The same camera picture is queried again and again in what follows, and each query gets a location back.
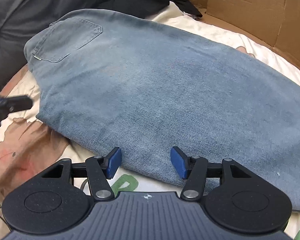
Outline black cloth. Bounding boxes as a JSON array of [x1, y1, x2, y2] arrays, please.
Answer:
[[97, 0, 203, 19]]

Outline blue denim pants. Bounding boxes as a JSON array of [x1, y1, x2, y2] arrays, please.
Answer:
[[24, 9, 300, 213]]

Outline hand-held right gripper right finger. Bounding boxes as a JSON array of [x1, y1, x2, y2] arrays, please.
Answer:
[[170, 146, 262, 201]]

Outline dark grey pillow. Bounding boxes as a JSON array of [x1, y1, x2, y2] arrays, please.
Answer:
[[0, 0, 120, 95]]

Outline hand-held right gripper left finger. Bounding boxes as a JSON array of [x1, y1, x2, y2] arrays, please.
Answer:
[[32, 146, 122, 202]]

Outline cream bear-print blanket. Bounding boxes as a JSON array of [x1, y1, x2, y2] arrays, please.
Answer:
[[0, 0, 300, 240]]

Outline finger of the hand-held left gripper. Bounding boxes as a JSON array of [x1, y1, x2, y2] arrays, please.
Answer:
[[1, 94, 33, 112]]

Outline flat cardboard sheet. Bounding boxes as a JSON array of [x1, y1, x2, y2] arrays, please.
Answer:
[[170, 0, 300, 77]]

